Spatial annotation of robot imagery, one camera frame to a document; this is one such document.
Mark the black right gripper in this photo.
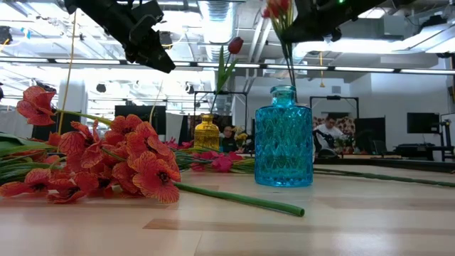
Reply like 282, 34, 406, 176
279, 0, 387, 45

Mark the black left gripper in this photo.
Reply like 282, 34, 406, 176
102, 6, 177, 75

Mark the yellow glass vase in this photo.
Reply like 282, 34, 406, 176
193, 113, 220, 152

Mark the blue glass vase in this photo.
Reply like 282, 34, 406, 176
254, 85, 314, 188

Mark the black monitor screen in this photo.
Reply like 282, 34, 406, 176
114, 105, 167, 136

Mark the person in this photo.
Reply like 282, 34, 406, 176
312, 114, 348, 150
220, 124, 237, 154

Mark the background yellow flower bouquet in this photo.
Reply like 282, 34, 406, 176
232, 126, 252, 150

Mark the black panel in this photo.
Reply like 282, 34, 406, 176
355, 117, 387, 152
31, 112, 82, 142

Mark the white cloth screen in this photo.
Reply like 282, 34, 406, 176
0, 110, 35, 138

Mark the black background table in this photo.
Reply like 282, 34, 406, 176
393, 143, 455, 161

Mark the black tripod stand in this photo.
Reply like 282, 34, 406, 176
439, 119, 455, 161

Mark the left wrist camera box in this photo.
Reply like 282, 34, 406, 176
128, 0, 165, 41

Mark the ceiling light rail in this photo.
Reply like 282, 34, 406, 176
0, 56, 455, 75

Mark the black metal frame stand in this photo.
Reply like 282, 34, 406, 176
309, 95, 360, 118

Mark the black wall monitor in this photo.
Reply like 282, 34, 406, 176
407, 112, 441, 134

